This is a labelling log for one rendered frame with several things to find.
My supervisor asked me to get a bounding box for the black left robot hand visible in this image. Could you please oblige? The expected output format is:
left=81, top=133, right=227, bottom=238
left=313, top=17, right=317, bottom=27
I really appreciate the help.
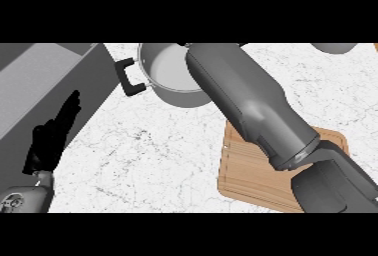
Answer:
left=21, top=89, right=83, bottom=176

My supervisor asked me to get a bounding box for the wooden cutting board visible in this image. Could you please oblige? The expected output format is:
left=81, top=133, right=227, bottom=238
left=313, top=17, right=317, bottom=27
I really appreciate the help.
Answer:
left=217, top=119, right=350, bottom=214

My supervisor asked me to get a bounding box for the large grey appliance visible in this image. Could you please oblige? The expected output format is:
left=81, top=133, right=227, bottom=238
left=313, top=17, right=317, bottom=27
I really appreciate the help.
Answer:
left=0, top=43, right=122, bottom=198

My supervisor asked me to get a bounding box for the grey rounded object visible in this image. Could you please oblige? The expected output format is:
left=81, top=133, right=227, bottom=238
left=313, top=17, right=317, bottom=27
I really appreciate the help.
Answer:
left=310, top=43, right=360, bottom=55

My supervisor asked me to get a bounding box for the grey pot with black handles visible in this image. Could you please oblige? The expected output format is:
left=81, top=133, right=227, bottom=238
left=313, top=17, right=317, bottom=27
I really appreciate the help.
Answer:
left=114, top=43, right=249, bottom=109

